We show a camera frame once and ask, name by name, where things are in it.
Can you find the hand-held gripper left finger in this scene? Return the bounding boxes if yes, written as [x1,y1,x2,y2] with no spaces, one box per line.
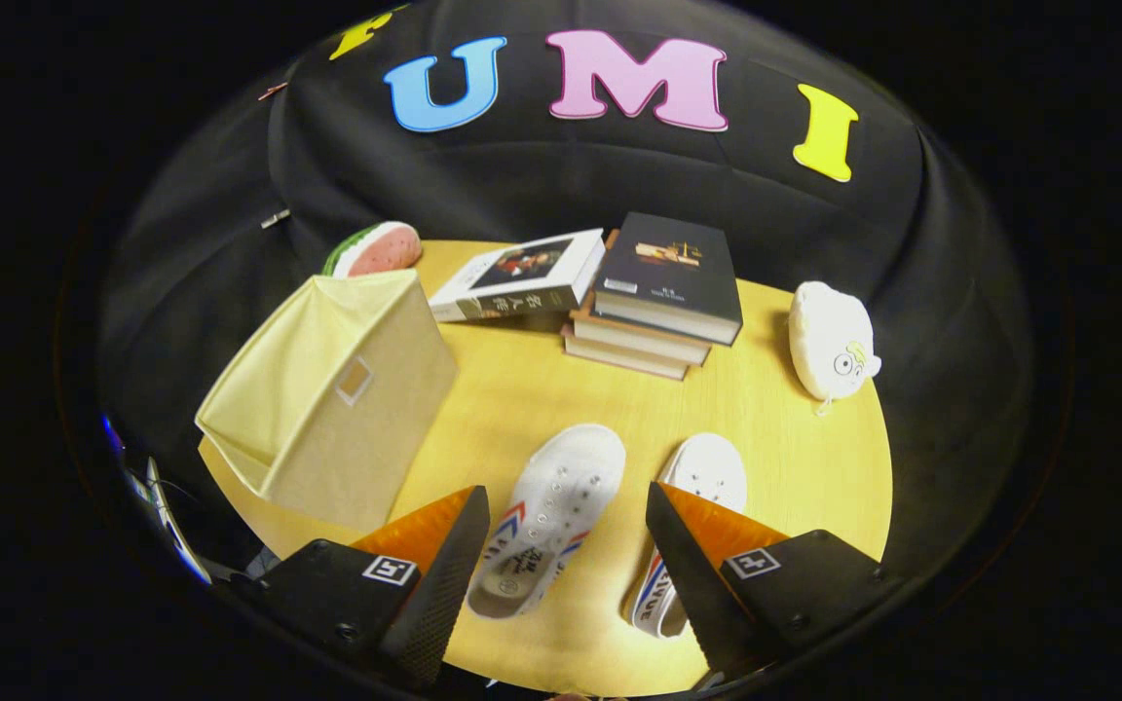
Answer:
[225,485,492,688]

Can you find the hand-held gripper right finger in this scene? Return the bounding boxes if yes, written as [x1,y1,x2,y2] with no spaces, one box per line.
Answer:
[645,480,913,683]

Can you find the white canvas shoe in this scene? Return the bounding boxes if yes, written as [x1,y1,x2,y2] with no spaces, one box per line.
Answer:
[622,432,749,640]
[467,424,627,620]

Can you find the beige fabric storage box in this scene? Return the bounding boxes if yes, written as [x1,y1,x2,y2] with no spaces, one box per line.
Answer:
[194,270,460,535]

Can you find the brown cover book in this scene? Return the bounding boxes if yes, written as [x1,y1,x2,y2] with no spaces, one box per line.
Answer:
[569,292,713,367]
[561,321,691,382]

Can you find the white plush toy with face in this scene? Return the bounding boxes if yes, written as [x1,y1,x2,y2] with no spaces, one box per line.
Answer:
[788,280,882,418]

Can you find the black cover book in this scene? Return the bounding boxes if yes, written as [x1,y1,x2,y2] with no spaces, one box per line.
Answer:
[592,211,745,347]

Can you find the white portrait cover book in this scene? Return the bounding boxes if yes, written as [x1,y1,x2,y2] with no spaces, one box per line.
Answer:
[428,228,607,324]

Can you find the watermelon slice plush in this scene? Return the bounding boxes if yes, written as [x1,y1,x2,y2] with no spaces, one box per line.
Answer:
[321,221,424,280]

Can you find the black backdrop cloth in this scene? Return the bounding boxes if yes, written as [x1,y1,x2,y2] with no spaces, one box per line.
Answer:
[98,0,1034,585]

